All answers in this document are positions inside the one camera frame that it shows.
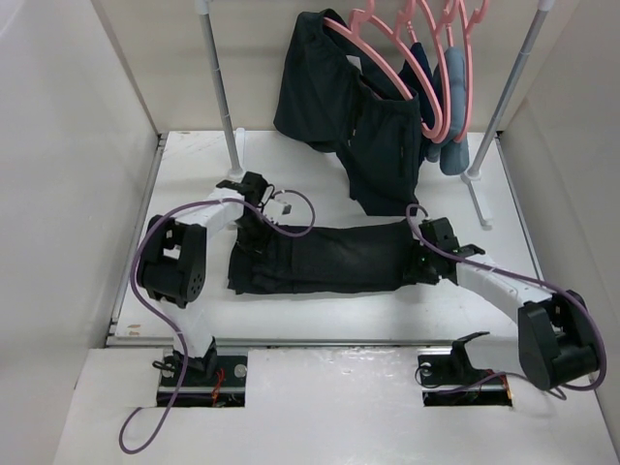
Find light blue jeans on hanger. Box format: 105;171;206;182
424;46;470;176

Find white rack foot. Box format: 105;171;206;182
461;172;493;231
229;127;246;182

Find right rack pole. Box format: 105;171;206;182
467;0;555;178

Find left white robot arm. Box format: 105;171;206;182
130;171;273;385

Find black trousers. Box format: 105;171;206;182
273;9;422;216
228;221;420;295

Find black trousers on hanger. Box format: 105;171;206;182
273;9;422;216

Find navy trousers on hanger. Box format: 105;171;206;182
398;42;451;137

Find pink hanger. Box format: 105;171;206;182
416;0;491;144
387;1;456;143
323;1;417;102

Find left white rack foot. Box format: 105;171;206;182
229;127;246;182

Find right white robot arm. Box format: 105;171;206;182
411;218;607;391

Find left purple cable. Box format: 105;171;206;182
118;188;317;455

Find right white rack foot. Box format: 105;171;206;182
461;172;493;231

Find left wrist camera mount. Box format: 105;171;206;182
263;195;292;222

